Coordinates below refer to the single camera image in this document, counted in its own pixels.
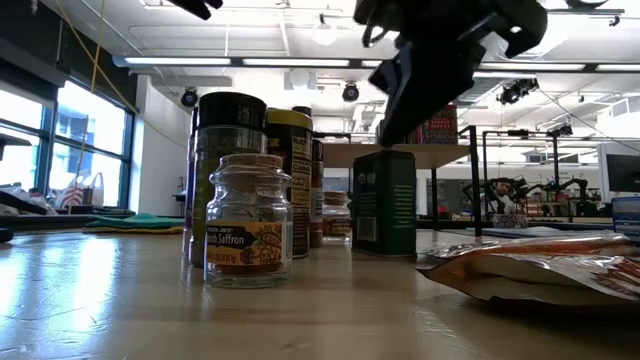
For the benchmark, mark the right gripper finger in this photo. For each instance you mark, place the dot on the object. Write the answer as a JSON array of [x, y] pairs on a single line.
[[386, 77], [430, 85]]

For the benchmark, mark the brown spice jar black lid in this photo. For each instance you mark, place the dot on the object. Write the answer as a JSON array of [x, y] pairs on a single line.
[[318, 175]]

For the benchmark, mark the green tin black lid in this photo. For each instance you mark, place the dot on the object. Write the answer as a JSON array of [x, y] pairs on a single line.
[[384, 200]]

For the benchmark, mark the black can yellow lid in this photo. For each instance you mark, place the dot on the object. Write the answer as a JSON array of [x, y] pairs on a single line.
[[295, 175]]

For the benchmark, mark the purple label jar black lid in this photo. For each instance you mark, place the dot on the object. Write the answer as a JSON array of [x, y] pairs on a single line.
[[190, 175]]

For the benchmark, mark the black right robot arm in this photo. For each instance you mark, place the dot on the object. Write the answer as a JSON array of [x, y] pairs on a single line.
[[595, 3]]

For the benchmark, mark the black background robot arm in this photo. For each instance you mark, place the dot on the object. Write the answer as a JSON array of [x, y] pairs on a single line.
[[575, 185]]

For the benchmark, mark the wooden shelf black legs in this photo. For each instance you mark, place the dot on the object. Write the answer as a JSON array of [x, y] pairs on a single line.
[[440, 155]]

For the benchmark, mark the long ceiling light strip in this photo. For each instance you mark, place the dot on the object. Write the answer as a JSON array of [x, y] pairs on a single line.
[[550, 66], [295, 62]]

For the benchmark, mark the person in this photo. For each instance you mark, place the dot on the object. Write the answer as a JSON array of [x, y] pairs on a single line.
[[501, 192]]

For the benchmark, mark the green herb jar black lid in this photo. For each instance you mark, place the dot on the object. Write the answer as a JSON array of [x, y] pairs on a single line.
[[227, 135]]

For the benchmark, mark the small clear glass jar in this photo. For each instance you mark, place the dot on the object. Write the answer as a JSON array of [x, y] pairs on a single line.
[[336, 215]]

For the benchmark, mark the blue framed window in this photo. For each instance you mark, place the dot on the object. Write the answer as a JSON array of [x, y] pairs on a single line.
[[90, 130]]

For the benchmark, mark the glass saffron jar cork lid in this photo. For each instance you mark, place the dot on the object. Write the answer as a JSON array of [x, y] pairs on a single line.
[[248, 220]]

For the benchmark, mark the computer monitor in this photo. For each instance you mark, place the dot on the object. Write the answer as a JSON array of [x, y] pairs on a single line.
[[625, 172]]

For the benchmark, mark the red white striped bag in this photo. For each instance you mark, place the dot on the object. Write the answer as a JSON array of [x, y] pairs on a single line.
[[80, 192]]

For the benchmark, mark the teal cleaning cloth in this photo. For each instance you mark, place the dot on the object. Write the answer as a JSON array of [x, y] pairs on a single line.
[[135, 222]]

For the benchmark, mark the blue plastic wrap box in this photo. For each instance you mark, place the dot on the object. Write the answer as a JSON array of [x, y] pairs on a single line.
[[627, 215]]

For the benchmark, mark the black ceiling camera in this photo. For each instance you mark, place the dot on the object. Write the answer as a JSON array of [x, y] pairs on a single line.
[[350, 92], [517, 91], [189, 97]]

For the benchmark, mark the black background camera stand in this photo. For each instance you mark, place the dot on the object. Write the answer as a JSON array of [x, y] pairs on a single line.
[[555, 160]]

